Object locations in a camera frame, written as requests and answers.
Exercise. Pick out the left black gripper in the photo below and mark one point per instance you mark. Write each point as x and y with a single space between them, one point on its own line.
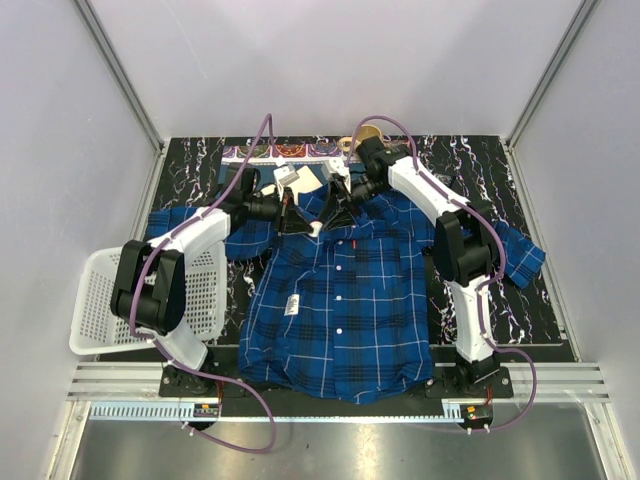
288 220

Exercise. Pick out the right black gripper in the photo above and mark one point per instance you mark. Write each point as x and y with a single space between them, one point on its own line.
344 204

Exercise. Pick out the blue plaid shirt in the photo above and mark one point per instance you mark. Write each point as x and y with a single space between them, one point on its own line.
346 311

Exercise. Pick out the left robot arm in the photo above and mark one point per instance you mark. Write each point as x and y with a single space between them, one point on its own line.
150 288

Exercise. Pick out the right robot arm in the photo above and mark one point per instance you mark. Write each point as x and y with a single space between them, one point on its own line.
467 252

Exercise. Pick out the white square plate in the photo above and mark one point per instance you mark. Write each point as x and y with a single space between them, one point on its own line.
306 182

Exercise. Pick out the blue patterned placemat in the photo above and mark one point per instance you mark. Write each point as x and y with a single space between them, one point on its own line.
280 155

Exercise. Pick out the tan ceramic mug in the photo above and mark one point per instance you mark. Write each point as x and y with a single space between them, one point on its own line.
366 131

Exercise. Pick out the white plastic basket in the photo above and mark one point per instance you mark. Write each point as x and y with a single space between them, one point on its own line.
96 331

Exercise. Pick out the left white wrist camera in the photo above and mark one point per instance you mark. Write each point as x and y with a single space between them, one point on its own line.
285 178

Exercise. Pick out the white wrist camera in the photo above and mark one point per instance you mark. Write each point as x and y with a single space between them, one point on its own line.
285 178
334 169

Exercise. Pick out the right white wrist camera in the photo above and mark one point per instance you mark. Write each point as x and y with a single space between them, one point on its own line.
334 169

